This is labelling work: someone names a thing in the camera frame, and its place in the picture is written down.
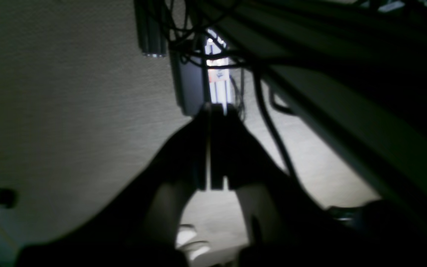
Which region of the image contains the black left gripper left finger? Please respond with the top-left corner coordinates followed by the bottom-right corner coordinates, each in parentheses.
top-left (16, 105), bottom-right (211, 267)

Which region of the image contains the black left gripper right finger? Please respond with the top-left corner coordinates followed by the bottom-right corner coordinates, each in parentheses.
top-left (210, 104), bottom-right (383, 267)

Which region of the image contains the black box with red sticker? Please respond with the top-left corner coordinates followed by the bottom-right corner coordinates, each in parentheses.
top-left (169, 51), bottom-right (210, 117)

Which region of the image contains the aluminium table frame rail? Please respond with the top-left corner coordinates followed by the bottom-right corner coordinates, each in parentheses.
top-left (192, 0), bottom-right (427, 222)

